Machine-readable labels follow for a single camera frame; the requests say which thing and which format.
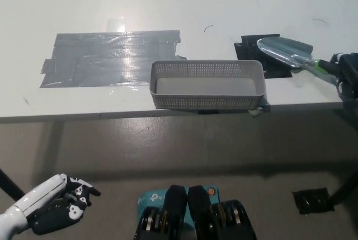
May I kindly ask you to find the right robot hand black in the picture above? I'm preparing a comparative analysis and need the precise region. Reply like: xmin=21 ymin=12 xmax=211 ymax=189
xmin=329 ymin=51 xmax=358 ymax=101

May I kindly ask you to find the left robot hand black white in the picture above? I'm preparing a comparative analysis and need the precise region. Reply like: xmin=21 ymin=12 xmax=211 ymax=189
xmin=21 ymin=173 xmax=102 ymax=236

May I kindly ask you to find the garden trowel green black handle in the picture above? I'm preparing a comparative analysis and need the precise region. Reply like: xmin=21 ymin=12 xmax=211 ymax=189
xmin=257 ymin=37 xmax=341 ymax=83

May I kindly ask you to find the black tape patch on desk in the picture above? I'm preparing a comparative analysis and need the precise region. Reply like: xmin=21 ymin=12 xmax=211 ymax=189
xmin=233 ymin=34 xmax=294 ymax=79

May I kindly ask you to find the black table leg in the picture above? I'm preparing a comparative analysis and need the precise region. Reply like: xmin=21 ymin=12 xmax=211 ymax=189
xmin=0 ymin=168 xmax=25 ymax=200
xmin=329 ymin=164 xmax=358 ymax=205

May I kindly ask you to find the small grey tape strip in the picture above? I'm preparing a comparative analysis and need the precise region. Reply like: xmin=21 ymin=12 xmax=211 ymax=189
xmin=247 ymin=97 xmax=271 ymax=118

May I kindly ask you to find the teal tp-link box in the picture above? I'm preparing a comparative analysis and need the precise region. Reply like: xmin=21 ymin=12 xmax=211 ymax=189
xmin=136 ymin=185 xmax=222 ymax=240

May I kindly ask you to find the grey perforated plastic basket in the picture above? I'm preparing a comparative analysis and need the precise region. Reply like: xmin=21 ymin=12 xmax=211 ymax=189
xmin=149 ymin=59 xmax=267 ymax=111

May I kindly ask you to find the large grey duct tape patch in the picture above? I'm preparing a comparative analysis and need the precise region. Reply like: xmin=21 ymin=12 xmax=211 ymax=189
xmin=39 ymin=29 xmax=188 ymax=88

